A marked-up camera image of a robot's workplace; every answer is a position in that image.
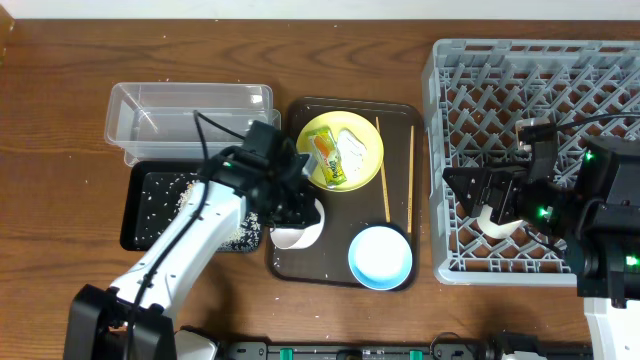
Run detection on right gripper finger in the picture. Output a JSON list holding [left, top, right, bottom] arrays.
[[453, 187, 503, 224], [443, 164, 527, 189]]

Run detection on white cup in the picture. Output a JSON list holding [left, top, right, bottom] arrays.
[[477, 205, 523, 239]]

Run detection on pink white bowl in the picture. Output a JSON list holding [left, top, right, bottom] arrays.
[[270, 200, 326, 250]]

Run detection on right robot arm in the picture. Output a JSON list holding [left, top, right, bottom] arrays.
[[443, 136, 639, 359]]

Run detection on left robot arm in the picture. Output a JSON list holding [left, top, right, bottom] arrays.
[[63, 122, 321, 359]]

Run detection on grey plastic dishwasher rack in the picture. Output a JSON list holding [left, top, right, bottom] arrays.
[[422, 39, 639, 287]]

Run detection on green orange snack wrapper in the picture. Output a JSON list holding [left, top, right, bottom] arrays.
[[305, 127, 347, 188]]

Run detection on right wooden chopstick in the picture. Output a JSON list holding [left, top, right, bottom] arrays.
[[407, 125, 415, 235]]

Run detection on wooden chopstick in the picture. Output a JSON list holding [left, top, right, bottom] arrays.
[[375, 116, 391, 223], [407, 125, 415, 235]]

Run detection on left wooden chopstick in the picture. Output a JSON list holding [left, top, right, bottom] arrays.
[[375, 116, 391, 223]]

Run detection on crumpled white tissue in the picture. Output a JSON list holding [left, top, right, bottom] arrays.
[[337, 128, 367, 177]]

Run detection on yellow round plate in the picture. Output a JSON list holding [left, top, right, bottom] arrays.
[[296, 111, 384, 192]]

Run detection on dark brown serving tray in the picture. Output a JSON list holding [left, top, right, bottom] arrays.
[[267, 97, 424, 291]]

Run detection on light blue bowl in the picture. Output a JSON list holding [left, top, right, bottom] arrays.
[[347, 226, 413, 291]]

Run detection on black tray with rice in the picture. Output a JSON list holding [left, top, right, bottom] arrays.
[[119, 160, 267, 253]]

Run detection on clear plastic bin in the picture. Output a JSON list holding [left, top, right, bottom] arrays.
[[104, 82, 281, 167]]

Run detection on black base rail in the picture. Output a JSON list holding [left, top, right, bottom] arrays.
[[216, 332, 595, 360]]

